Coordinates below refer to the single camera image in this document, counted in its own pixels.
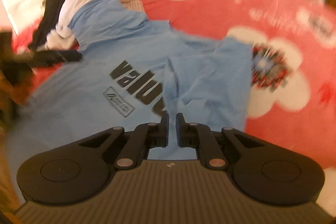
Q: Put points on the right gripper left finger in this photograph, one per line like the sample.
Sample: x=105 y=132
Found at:
x=78 y=171

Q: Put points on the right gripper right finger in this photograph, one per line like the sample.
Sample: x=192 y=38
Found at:
x=263 y=171

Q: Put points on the light blue t-shirt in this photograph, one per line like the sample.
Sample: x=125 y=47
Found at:
x=133 y=71

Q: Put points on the person left hand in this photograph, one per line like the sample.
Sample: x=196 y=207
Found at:
x=14 y=95

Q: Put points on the white fleece garment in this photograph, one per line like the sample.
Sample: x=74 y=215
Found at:
x=62 y=37

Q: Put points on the black garment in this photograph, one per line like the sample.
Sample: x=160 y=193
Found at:
x=48 y=23

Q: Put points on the red floral bed blanket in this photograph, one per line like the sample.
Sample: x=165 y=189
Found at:
x=292 y=96

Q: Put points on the beige knit sweater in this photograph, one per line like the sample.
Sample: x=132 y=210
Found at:
x=134 y=5

